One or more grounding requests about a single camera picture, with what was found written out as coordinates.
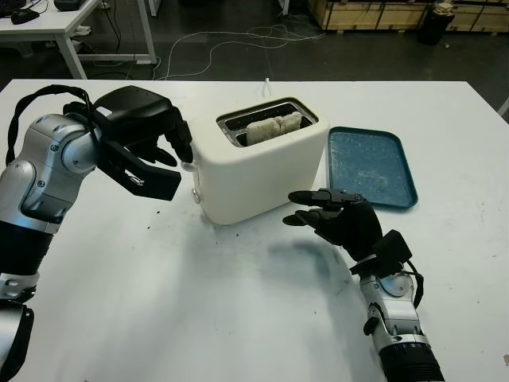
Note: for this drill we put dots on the black trash bin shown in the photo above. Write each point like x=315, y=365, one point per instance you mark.
x=434, y=28

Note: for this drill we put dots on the white office desk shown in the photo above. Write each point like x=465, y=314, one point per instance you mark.
x=47, y=22

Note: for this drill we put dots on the blue plastic tray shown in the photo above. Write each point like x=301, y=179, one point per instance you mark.
x=366, y=159

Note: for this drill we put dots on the cream toaster lever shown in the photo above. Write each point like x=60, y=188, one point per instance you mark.
x=190, y=166

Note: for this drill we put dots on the silver toaster knob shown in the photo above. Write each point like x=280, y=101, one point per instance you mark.
x=196, y=195

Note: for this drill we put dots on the white shoe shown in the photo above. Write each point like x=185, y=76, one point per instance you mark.
x=83, y=31

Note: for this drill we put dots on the black computer mouse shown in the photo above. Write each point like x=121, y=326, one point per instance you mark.
x=24, y=16

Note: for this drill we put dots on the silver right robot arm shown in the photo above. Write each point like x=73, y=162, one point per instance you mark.
x=397, y=326

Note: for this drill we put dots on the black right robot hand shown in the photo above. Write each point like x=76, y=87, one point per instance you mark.
x=354, y=227

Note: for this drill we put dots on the slice of white bread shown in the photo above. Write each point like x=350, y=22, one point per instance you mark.
x=266, y=129

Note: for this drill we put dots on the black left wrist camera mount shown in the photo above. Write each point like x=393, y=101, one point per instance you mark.
x=159, y=183

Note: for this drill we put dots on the white table leg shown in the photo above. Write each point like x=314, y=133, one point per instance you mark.
x=281, y=7

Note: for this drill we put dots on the black electronic device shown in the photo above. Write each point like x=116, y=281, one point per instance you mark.
x=69, y=4

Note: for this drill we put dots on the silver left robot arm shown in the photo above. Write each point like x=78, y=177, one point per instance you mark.
x=43, y=175

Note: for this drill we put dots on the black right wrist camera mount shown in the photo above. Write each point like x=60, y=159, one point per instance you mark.
x=391, y=250

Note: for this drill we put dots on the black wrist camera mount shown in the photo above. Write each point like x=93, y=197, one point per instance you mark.
x=391, y=250
x=159, y=183

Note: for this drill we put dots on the cream two-slot toaster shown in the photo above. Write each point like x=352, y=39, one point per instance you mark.
x=258, y=179

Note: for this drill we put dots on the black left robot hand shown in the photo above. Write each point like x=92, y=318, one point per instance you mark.
x=135, y=111

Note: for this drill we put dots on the wooden shipping crate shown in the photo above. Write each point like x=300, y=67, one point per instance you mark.
x=378, y=14

